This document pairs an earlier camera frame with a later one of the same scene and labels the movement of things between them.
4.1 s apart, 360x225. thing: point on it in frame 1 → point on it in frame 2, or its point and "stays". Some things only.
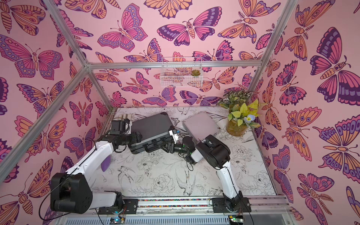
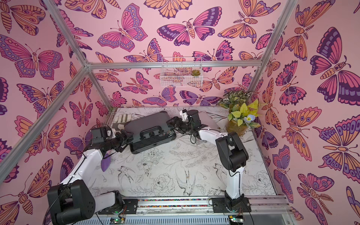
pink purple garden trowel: [105, 163] stays
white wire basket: [181, 72] stays
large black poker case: [154, 130] stays
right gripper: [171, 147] → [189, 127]
